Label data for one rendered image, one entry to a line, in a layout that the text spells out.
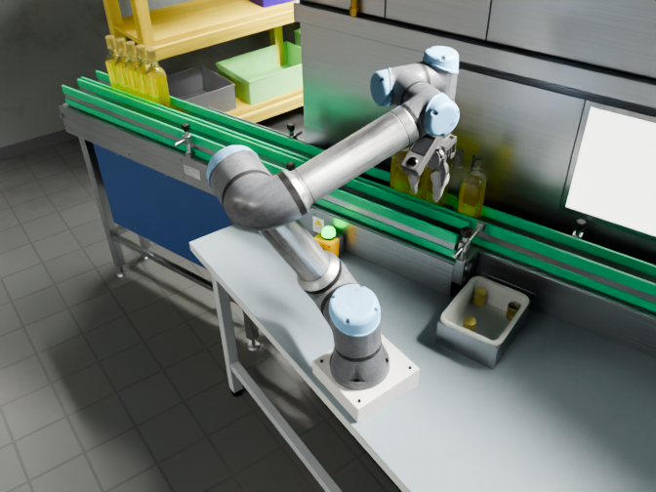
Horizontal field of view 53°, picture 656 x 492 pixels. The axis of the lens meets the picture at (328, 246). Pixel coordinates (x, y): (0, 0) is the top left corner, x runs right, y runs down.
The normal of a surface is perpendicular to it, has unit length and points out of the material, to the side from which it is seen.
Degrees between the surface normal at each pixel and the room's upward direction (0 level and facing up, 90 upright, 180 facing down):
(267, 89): 90
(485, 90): 90
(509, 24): 90
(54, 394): 0
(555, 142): 90
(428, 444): 0
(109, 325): 0
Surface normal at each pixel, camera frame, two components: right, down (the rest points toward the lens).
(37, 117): 0.58, 0.50
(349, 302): -0.04, -0.69
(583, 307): -0.58, 0.51
